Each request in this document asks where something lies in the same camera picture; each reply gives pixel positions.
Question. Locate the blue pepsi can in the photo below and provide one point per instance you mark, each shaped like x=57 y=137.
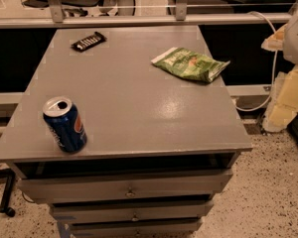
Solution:
x=62 y=117

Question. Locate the grey drawer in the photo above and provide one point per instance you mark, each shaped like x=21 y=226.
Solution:
x=127 y=228
x=132 y=211
x=99 y=188

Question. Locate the middle grey drawer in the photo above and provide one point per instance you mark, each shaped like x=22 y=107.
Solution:
x=132 y=211

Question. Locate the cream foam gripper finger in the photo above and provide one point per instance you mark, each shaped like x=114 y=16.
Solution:
x=275 y=41

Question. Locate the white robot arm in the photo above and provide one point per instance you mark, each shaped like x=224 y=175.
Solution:
x=290 y=43

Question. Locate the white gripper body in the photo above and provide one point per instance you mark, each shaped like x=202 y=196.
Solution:
x=297 y=39

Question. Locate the green jalapeno chip bag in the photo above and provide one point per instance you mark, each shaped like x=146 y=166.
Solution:
x=190 y=65

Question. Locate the top grey drawer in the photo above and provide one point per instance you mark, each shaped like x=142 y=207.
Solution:
x=99 y=188

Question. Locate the black candy bar wrapper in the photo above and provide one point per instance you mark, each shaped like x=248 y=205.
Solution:
x=89 y=42

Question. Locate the bottom grey drawer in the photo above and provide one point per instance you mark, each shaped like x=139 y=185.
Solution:
x=127 y=228

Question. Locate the grey metal window rail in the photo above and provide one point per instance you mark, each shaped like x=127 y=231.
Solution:
x=28 y=14

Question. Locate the grey drawer cabinet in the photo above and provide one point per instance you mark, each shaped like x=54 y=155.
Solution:
x=138 y=119

